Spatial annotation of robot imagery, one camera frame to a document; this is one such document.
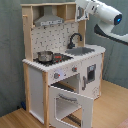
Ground white oven door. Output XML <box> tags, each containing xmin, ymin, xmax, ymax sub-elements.
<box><xmin>49</xmin><ymin>86</ymin><xmax>93</xmax><ymax>128</ymax></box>

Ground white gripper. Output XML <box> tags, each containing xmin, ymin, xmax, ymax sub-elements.
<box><xmin>75</xmin><ymin>0</ymin><xmax>92</xmax><ymax>12</ymax></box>

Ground white microwave door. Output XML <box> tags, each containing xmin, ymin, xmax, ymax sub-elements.
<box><xmin>77</xmin><ymin>7</ymin><xmax>85</xmax><ymax>21</ymax></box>

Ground grey sink basin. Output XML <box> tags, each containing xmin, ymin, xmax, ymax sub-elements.
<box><xmin>66</xmin><ymin>47</ymin><xmax>94</xmax><ymax>56</ymax></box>

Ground grey range hood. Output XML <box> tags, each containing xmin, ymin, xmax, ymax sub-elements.
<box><xmin>35</xmin><ymin>6</ymin><xmax>64</xmax><ymax>27</ymax></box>

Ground wooden toy kitchen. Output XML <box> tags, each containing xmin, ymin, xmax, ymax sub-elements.
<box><xmin>22</xmin><ymin>2</ymin><xmax>105</xmax><ymax>128</ymax></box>

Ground silver cooking pot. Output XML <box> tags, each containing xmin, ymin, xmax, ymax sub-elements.
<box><xmin>37</xmin><ymin>51</ymin><xmax>53</xmax><ymax>62</ymax></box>

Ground grey fridge door handle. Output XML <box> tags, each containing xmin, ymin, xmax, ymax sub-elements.
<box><xmin>82</xmin><ymin>76</ymin><xmax>86</xmax><ymax>90</ymax></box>

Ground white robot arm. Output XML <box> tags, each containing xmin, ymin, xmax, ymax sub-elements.
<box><xmin>75</xmin><ymin>0</ymin><xmax>128</xmax><ymax>45</ymax></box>

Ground grey ice dispenser panel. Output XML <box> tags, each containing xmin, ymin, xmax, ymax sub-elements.
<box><xmin>87</xmin><ymin>65</ymin><xmax>96</xmax><ymax>83</ymax></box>

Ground left red stove knob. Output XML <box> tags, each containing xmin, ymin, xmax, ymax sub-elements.
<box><xmin>54</xmin><ymin>73</ymin><xmax>60</xmax><ymax>79</ymax></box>

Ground black faucet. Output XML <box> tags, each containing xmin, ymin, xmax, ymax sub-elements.
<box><xmin>67</xmin><ymin>32</ymin><xmax>83</xmax><ymax>50</ymax></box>

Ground black stovetop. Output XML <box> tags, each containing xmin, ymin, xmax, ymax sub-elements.
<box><xmin>35</xmin><ymin>53</ymin><xmax>71</xmax><ymax>67</ymax></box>

